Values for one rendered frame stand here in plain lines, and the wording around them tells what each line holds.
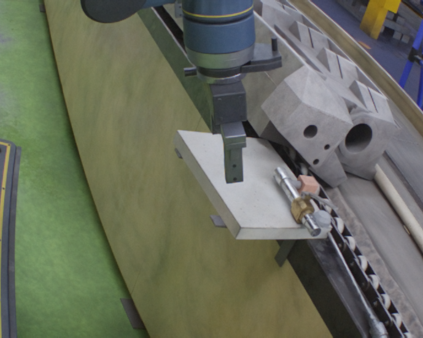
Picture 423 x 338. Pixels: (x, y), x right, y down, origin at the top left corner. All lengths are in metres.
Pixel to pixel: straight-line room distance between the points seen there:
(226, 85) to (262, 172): 0.44
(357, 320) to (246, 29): 0.56
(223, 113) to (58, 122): 2.01
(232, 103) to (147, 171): 1.03
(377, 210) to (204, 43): 0.79
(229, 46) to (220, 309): 0.79
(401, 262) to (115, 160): 1.12
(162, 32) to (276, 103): 0.73
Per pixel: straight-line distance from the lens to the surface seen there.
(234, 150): 1.15
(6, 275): 1.71
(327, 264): 1.43
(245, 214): 1.40
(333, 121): 1.58
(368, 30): 6.69
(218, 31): 1.08
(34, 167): 2.77
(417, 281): 1.59
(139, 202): 2.18
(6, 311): 1.61
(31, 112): 3.13
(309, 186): 1.52
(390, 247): 1.64
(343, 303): 1.35
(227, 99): 1.13
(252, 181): 1.50
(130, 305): 2.31
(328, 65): 1.90
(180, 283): 1.92
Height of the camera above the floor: 1.50
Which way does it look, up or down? 28 degrees down
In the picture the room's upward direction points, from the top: 24 degrees clockwise
